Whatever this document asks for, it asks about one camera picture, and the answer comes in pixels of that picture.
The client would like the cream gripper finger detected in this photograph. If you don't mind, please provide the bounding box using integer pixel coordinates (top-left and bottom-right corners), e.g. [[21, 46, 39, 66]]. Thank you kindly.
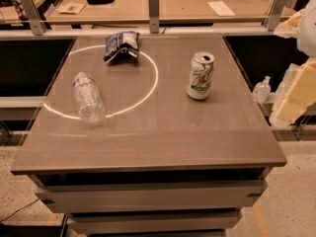
[[276, 61, 316, 122]]

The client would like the blue chip bag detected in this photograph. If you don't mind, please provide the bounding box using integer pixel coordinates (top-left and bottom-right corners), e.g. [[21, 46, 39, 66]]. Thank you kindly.
[[104, 31, 139, 62]]

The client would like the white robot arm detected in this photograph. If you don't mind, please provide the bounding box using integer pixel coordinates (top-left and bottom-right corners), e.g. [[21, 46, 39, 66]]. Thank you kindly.
[[273, 0, 316, 124]]

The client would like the clear sanitizer bottle near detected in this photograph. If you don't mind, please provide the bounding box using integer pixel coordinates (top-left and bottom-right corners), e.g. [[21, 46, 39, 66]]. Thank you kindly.
[[252, 76, 271, 104]]

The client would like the clear plastic water bottle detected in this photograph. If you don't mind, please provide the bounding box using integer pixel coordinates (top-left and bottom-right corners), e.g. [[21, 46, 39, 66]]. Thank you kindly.
[[72, 72, 106, 125]]

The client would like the green 7up soda can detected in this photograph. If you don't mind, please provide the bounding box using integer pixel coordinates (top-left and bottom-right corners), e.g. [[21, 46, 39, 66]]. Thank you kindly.
[[187, 51, 215, 100]]

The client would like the white envelope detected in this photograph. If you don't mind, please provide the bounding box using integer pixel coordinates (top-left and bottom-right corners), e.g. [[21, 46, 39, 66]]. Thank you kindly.
[[208, 1, 235, 17]]

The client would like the grey drawer cabinet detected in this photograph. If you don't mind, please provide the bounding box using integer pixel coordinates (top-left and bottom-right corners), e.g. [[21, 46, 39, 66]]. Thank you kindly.
[[36, 169, 267, 237]]

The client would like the black object on desk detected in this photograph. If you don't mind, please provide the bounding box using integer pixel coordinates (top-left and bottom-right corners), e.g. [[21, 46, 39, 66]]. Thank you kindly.
[[87, 0, 115, 5]]

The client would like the brown paper packet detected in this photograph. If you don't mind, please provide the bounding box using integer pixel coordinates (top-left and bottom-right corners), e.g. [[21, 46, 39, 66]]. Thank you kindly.
[[57, 2, 85, 15]]

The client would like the right metal bracket post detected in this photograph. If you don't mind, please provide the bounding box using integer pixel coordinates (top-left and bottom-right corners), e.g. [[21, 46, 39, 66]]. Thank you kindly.
[[264, 0, 287, 32]]

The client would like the metal bracket post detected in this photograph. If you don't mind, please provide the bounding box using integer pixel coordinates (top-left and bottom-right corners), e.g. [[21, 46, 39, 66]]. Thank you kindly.
[[20, 0, 46, 36], [264, 0, 287, 32], [148, 0, 160, 34]]

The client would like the middle metal bracket post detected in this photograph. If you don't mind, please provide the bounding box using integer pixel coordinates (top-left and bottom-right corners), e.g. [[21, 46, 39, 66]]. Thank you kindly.
[[148, 0, 160, 34]]

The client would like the left metal bracket post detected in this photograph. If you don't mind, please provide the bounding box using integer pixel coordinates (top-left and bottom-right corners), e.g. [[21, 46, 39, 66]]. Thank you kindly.
[[20, 0, 46, 36]]

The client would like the black floor cable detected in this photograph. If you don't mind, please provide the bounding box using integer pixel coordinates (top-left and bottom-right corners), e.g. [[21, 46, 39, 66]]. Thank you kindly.
[[0, 197, 40, 223]]

